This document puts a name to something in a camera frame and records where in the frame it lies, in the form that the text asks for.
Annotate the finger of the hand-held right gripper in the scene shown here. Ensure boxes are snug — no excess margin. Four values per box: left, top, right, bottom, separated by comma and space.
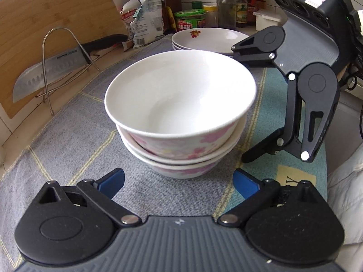
242, 74, 339, 163
231, 34, 277, 68

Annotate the white plastic box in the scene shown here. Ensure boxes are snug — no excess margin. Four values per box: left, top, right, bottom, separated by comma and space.
255, 9, 284, 32

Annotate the person's light clothing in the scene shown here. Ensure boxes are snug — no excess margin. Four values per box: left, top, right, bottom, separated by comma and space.
326, 144, 363, 272

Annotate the yellow lidded small jar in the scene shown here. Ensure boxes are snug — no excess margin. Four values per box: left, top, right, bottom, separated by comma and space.
203, 3, 219, 28

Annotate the grey and teal checked mat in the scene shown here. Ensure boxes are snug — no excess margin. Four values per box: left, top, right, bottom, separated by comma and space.
0, 35, 329, 272

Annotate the black cable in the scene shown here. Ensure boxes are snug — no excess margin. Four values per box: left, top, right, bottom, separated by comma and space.
339, 54, 363, 145

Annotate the clear bottle with red cap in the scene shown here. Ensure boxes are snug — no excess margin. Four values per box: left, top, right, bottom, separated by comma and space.
218, 0, 237, 29

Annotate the white floral bowl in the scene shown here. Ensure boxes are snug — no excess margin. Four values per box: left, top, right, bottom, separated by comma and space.
123, 136, 237, 180
104, 50, 257, 159
116, 116, 248, 165

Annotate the stack of white plates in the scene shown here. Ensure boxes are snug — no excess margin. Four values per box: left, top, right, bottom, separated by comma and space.
172, 28, 250, 52

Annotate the red and white bag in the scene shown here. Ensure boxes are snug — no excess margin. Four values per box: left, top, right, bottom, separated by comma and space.
119, 0, 142, 53

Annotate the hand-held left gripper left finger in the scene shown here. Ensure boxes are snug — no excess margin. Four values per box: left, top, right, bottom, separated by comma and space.
38, 168, 142, 228

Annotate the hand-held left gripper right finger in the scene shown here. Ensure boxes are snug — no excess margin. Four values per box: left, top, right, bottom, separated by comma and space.
217, 168, 326, 228

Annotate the brown sauce bottle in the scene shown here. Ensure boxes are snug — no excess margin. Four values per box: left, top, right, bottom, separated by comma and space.
246, 0, 263, 26

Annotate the white snack bag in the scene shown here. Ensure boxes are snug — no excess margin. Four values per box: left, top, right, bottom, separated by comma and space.
130, 0, 166, 49

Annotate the bamboo cutting board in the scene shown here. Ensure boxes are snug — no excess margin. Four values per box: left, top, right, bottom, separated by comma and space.
0, 0, 128, 119

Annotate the metal wire rack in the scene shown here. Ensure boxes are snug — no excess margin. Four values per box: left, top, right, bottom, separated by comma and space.
35, 27, 101, 116

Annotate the white fruit print plate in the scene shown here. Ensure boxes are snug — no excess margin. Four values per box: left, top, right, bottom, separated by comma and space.
173, 45, 234, 58
172, 41, 236, 55

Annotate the steel kitchen knife black handle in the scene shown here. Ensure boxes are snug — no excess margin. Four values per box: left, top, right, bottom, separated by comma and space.
12, 34, 129, 103

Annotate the green lidded jar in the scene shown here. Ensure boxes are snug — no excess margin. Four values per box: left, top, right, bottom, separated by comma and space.
174, 8, 206, 33

